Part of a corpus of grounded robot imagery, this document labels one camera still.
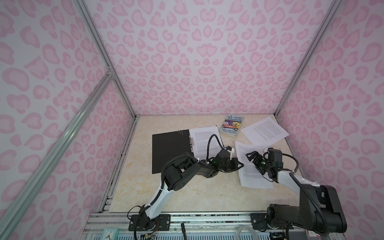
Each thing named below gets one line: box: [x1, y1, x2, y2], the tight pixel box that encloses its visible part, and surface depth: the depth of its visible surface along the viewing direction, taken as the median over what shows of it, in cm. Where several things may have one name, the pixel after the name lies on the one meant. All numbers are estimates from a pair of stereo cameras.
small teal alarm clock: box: [100, 228, 119, 240], surface depth 70 cm
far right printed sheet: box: [240, 116, 290, 146], surface depth 112 cm
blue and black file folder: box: [152, 129, 194, 174], surface depth 106 cm
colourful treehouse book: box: [219, 114, 244, 136], surface depth 112 cm
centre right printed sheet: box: [189, 125, 225, 160], surface depth 109 cm
